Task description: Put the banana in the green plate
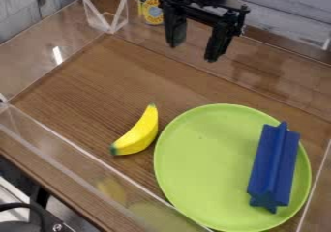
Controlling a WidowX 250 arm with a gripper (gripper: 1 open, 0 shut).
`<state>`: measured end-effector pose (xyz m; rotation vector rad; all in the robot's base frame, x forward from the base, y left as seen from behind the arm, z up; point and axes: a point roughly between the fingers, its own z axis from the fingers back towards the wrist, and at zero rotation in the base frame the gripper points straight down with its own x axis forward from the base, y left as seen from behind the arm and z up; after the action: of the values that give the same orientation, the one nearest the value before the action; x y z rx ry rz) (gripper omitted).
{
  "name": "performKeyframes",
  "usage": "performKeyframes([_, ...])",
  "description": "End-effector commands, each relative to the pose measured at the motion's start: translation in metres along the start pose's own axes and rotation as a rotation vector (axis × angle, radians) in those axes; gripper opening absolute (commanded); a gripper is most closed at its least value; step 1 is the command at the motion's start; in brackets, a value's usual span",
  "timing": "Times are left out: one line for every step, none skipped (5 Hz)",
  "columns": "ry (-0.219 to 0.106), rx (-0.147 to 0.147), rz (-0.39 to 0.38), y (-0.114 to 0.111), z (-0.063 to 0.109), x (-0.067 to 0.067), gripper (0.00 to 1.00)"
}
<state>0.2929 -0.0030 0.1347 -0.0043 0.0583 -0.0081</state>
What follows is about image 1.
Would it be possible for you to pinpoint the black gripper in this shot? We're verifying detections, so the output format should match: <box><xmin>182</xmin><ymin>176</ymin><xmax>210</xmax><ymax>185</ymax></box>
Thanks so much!
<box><xmin>162</xmin><ymin>0</ymin><xmax>249</xmax><ymax>63</ymax></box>

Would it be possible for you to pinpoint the blue star-shaped block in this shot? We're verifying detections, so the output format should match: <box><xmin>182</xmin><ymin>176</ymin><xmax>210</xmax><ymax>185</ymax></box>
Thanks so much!
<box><xmin>246</xmin><ymin>122</ymin><xmax>300</xmax><ymax>214</ymax></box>

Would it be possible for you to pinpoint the black metal bracket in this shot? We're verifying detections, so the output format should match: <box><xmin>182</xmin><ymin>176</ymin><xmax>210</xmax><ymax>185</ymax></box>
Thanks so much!
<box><xmin>29</xmin><ymin>185</ymin><xmax>76</xmax><ymax>232</ymax></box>

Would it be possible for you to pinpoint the black cable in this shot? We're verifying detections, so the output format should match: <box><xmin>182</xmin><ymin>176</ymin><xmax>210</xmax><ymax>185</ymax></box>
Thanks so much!
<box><xmin>0</xmin><ymin>202</ymin><xmax>44</xmax><ymax>225</ymax></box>

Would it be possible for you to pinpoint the green plate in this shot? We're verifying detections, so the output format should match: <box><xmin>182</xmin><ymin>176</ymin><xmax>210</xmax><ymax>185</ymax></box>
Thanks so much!
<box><xmin>154</xmin><ymin>103</ymin><xmax>312</xmax><ymax>232</ymax></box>

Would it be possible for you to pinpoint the yellow labelled tin can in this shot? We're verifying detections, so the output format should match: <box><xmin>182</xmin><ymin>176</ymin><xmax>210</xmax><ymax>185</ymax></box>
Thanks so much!
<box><xmin>138</xmin><ymin>0</ymin><xmax>163</xmax><ymax>26</ymax></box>

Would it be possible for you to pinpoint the yellow toy banana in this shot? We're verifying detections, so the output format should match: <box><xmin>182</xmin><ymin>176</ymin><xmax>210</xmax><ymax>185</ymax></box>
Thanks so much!
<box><xmin>110</xmin><ymin>103</ymin><xmax>159</xmax><ymax>156</ymax></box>

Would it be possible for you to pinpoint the clear acrylic enclosure wall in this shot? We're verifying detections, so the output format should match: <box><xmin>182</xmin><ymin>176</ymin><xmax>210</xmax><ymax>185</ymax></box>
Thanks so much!
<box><xmin>0</xmin><ymin>0</ymin><xmax>331</xmax><ymax>232</ymax></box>

